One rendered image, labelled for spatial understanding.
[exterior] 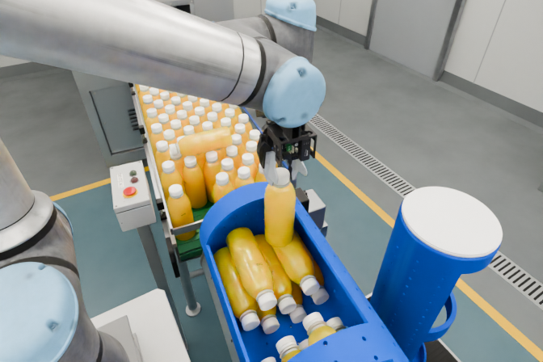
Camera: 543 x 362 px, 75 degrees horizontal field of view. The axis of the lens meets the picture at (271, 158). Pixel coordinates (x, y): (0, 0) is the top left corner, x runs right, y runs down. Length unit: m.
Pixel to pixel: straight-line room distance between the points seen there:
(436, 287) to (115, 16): 1.09
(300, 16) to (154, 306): 0.61
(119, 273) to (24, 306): 1.88
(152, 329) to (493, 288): 2.05
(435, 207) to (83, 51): 1.06
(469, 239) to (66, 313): 0.98
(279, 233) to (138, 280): 1.57
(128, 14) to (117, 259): 2.19
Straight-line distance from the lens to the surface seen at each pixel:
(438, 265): 1.13
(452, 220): 1.18
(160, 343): 0.76
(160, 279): 1.50
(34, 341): 0.48
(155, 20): 0.32
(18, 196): 0.54
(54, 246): 0.58
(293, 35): 0.53
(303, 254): 0.85
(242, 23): 0.51
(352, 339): 0.66
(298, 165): 0.71
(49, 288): 0.50
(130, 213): 1.11
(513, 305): 2.47
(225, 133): 1.19
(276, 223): 0.79
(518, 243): 2.81
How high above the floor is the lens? 1.82
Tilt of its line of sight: 38 degrees down
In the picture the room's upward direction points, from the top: straight up
